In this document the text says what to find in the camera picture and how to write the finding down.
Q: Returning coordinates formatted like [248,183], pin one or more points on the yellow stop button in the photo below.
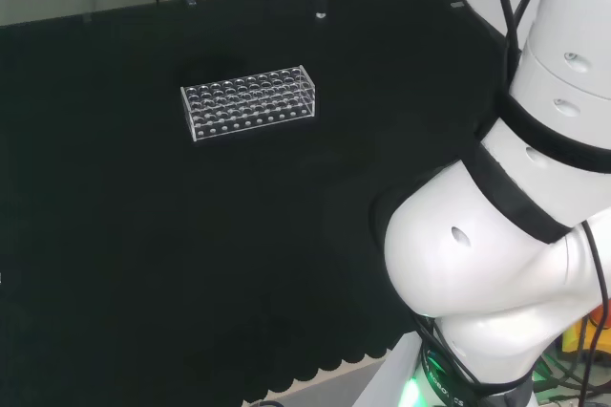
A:
[575,337]

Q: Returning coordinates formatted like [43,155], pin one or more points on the black bench cloth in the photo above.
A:
[143,244]

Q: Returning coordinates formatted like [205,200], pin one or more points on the clear plastic test tube rack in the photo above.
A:
[248,103]

